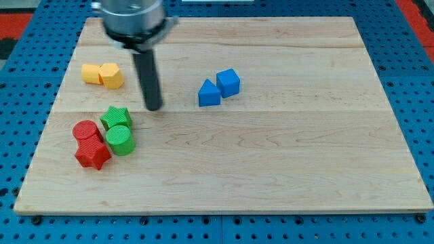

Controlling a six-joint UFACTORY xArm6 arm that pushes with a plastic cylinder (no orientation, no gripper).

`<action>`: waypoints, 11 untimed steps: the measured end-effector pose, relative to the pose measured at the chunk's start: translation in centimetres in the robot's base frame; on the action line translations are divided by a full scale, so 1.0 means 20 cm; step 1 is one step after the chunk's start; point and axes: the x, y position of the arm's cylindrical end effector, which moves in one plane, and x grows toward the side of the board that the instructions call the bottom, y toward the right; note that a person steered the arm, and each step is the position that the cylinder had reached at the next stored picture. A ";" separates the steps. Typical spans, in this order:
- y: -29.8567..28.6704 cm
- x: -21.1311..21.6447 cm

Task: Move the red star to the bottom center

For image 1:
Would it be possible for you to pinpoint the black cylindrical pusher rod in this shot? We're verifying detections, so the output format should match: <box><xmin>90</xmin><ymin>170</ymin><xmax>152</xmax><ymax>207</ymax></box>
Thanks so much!
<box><xmin>133</xmin><ymin>49</ymin><xmax>163</xmax><ymax>111</ymax></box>

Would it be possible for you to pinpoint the green star block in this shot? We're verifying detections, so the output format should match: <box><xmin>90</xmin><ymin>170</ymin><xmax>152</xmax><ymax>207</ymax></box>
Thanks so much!
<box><xmin>100</xmin><ymin>106</ymin><xmax>132</xmax><ymax>131</ymax></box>

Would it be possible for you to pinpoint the red star block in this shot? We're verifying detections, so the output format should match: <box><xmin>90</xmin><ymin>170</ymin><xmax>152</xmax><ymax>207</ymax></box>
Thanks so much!
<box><xmin>75</xmin><ymin>135</ymin><xmax>112</xmax><ymax>170</ymax></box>

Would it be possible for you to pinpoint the yellow hexagon block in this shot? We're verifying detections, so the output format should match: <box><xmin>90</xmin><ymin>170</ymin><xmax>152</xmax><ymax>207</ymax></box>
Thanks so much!
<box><xmin>98</xmin><ymin>63</ymin><xmax>125</xmax><ymax>89</ymax></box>

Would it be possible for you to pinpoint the yellow cube block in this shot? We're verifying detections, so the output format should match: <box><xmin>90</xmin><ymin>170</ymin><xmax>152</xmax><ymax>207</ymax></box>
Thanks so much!
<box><xmin>81</xmin><ymin>64</ymin><xmax>102</xmax><ymax>85</ymax></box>

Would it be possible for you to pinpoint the blue triangle block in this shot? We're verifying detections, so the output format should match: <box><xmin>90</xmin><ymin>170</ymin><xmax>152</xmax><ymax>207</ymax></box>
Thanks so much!
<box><xmin>197</xmin><ymin>79</ymin><xmax>221</xmax><ymax>107</ymax></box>

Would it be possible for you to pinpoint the green cylinder block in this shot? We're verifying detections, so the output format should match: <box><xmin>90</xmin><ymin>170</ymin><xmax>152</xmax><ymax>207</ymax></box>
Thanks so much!
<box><xmin>106</xmin><ymin>125</ymin><xmax>136</xmax><ymax>156</ymax></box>

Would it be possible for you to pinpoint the blue cube block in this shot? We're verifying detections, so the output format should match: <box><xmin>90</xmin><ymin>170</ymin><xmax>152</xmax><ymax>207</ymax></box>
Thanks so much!
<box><xmin>216</xmin><ymin>68</ymin><xmax>240</xmax><ymax>98</ymax></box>

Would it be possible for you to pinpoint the red cylinder block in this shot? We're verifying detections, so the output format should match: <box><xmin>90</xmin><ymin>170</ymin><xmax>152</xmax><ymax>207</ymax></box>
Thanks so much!
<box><xmin>72</xmin><ymin>120</ymin><xmax>103</xmax><ymax>142</ymax></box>

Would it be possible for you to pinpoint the wooden board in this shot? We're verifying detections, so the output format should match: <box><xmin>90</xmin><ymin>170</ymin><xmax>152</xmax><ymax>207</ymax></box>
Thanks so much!
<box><xmin>14</xmin><ymin>17</ymin><xmax>433</xmax><ymax>216</ymax></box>

